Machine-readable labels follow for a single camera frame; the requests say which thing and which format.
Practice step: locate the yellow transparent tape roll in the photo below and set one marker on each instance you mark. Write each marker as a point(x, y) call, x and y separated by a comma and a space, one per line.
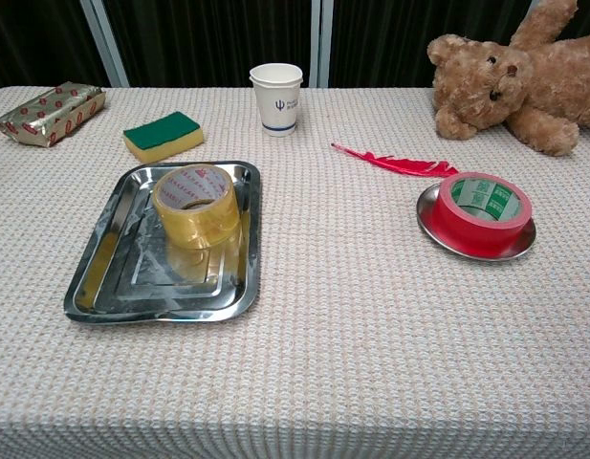
point(199, 225)

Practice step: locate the red tape roll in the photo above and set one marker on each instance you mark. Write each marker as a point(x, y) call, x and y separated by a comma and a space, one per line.
point(462, 229)

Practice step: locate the beige waffle tablecloth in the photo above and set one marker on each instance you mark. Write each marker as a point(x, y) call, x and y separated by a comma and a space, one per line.
point(323, 334)

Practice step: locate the white paper cup blue logo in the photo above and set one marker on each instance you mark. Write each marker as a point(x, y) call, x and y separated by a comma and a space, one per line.
point(277, 110)

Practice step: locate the red feather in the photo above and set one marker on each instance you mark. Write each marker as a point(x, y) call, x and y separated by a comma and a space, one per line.
point(399, 165)

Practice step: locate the green yellow sponge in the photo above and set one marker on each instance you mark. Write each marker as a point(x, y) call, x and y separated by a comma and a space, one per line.
point(163, 136)

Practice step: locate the rectangular steel tray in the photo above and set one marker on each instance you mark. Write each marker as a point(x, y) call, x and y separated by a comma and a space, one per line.
point(132, 287)

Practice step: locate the black curtain panel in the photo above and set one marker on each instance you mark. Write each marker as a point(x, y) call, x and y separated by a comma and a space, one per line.
point(395, 33)
point(36, 38)
point(203, 33)

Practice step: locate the round steel plate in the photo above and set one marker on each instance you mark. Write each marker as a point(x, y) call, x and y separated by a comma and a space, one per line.
point(525, 244)

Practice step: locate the gold wrapped package red prints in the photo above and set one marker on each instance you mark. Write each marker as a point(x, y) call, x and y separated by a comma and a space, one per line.
point(46, 115)

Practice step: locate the brown teddy bear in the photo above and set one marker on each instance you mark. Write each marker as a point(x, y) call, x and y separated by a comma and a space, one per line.
point(538, 81)

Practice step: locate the grey partition post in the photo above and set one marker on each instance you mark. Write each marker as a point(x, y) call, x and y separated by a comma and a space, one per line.
point(321, 38)
point(105, 48)

